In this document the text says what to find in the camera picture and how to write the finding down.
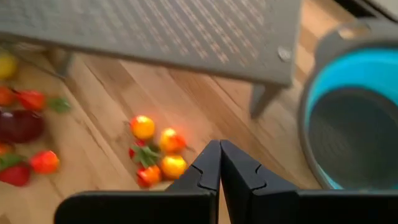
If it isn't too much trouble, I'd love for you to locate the yellow plastic lemon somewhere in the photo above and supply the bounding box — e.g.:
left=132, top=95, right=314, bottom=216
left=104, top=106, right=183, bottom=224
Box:
left=0, top=51, right=18, bottom=80

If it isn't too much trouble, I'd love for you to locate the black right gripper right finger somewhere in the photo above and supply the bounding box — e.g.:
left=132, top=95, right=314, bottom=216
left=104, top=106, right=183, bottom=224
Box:
left=220, top=139, right=398, bottom=224

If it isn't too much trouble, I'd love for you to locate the grey perforated metal shelf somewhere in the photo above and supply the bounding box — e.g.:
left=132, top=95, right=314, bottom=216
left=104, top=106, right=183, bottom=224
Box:
left=0, top=0, right=303, bottom=121

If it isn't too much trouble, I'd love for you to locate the blue collapsible colander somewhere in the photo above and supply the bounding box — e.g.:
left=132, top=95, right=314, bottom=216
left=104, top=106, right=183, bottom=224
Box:
left=297, top=18, right=398, bottom=191

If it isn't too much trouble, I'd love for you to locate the red apple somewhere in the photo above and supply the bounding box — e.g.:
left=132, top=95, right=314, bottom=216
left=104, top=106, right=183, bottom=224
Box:
left=0, top=108, right=45, bottom=144

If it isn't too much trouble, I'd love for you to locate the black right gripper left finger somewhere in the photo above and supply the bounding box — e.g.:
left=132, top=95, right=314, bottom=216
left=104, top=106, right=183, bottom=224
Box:
left=54, top=139, right=222, bottom=224

